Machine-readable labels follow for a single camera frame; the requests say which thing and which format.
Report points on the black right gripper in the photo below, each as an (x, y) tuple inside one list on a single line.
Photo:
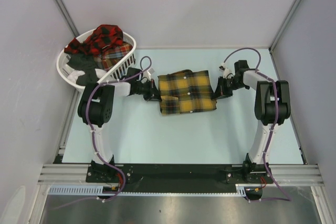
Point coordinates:
[(221, 92)]

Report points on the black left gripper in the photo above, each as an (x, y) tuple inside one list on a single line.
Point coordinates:
[(153, 94)]

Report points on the yellow plaid long sleeve shirt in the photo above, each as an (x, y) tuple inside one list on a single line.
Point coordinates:
[(186, 92)]

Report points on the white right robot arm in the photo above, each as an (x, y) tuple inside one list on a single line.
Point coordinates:
[(271, 108)]

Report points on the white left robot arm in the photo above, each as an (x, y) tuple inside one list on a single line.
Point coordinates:
[(95, 109)]

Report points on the red tan plaid shirt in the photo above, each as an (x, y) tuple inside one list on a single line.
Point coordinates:
[(111, 57)]

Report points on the white plastic laundry basket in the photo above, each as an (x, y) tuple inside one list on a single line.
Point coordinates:
[(116, 72)]

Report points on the dark grey garment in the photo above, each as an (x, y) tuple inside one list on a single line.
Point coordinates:
[(87, 64)]

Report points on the red black checkered shirt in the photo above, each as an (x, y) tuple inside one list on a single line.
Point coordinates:
[(103, 38)]

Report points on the white garment in basket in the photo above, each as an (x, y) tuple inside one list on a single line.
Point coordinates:
[(73, 76)]

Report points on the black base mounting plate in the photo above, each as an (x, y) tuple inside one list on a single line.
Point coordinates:
[(208, 178)]

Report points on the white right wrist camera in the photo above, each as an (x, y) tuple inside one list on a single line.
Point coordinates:
[(226, 72)]

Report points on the white cable duct rail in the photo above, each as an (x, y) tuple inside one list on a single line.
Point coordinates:
[(108, 191)]

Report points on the aluminium frame rail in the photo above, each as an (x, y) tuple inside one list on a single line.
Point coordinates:
[(63, 174)]

